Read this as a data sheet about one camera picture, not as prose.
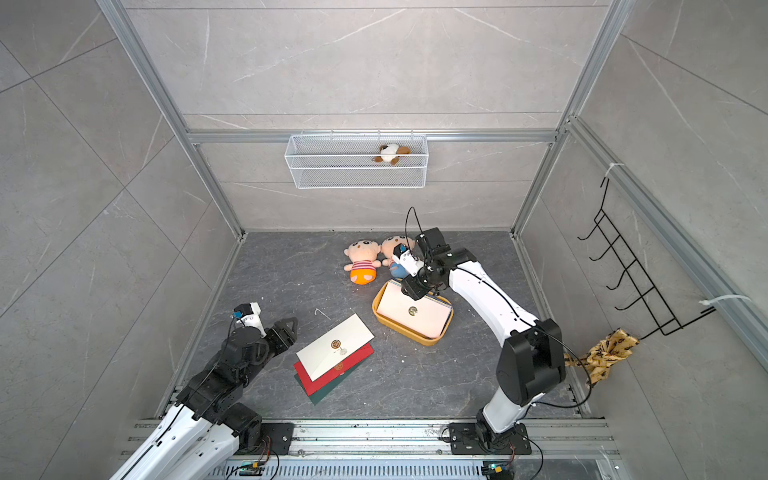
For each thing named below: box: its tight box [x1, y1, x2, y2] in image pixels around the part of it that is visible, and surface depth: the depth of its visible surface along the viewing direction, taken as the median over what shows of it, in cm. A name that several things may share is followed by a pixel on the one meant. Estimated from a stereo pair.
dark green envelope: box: [294, 358, 366, 406], surface depth 83 cm
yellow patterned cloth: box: [564, 328, 640, 385], surface depth 69 cm
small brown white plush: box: [371, 143, 412, 166], surface depth 90 cm
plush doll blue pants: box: [390, 262, 410, 279], surface depth 103 cm
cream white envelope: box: [296, 313, 375, 382], surface depth 91 cm
